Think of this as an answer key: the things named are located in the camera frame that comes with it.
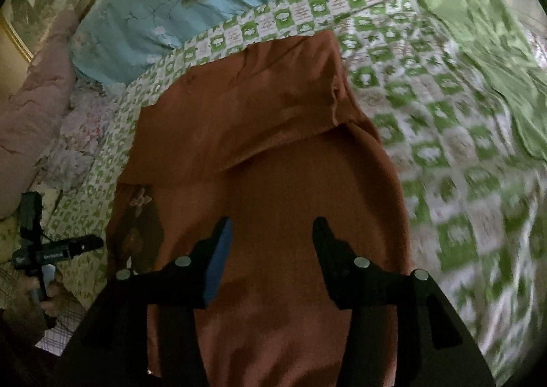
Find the pink quilted blanket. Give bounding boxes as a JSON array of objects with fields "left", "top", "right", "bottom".
[{"left": 0, "top": 11, "right": 82, "bottom": 221}]

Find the pale floral pillow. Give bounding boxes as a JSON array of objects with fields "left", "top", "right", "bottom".
[{"left": 38, "top": 79, "right": 124, "bottom": 195}]

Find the green checkered bed sheet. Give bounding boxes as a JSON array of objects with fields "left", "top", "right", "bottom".
[{"left": 38, "top": 0, "right": 547, "bottom": 383}]

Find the person's left hand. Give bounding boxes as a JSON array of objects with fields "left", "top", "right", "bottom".
[{"left": 13, "top": 275, "right": 82, "bottom": 328}]

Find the green satin blanket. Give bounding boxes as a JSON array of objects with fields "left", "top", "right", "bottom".
[{"left": 414, "top": 0, "right": 547, "bottom": 161}]

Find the brown garment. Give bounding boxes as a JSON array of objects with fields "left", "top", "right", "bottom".
[{"left": 105, "top": 29, "right": 413, "bottom": 387}]

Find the gold framed landscape painting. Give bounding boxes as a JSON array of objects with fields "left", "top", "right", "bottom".
[{"left": 0, "top": 0, "right": 150, "bottom": 63}]

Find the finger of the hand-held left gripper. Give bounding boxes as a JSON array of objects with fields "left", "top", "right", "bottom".
[{"left": 64, "top": 235, "right": 104, "bottom": 259}]

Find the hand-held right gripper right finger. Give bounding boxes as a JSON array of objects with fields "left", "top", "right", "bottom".
[{"left": 312, "top": 216, "right": 496, "bottom": 387}]

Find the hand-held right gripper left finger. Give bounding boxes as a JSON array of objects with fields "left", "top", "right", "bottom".
[{"left": 55, "top": 216, "right": 235, "bottom": 387}]

